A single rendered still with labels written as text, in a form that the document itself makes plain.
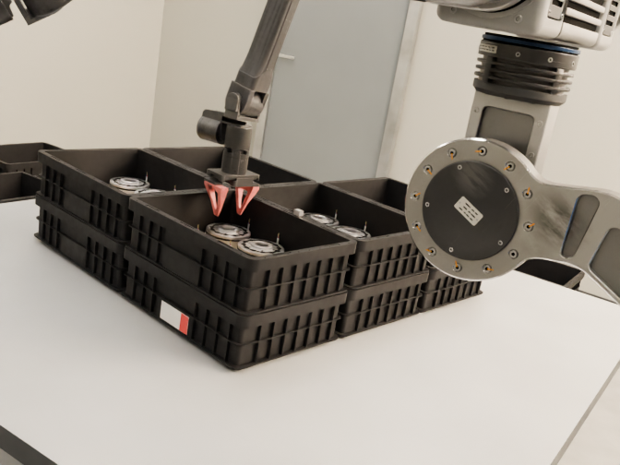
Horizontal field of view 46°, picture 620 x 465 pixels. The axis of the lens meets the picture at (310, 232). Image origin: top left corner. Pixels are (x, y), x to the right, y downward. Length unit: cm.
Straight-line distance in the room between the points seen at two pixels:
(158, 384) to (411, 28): 364
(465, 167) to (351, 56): 388
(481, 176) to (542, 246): 12
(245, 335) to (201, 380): 11
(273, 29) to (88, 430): 86
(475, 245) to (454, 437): 42
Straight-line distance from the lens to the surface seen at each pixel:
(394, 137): 472
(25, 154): 351
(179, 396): 130
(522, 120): 108
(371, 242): 152
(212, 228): 166
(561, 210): 100
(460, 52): 458
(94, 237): 170
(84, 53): 548
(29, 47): 520
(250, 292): 132
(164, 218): 147
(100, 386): 131
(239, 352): 137
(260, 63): 157
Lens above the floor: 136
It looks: 17 degrees down
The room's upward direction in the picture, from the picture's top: 10 degrees clockwise
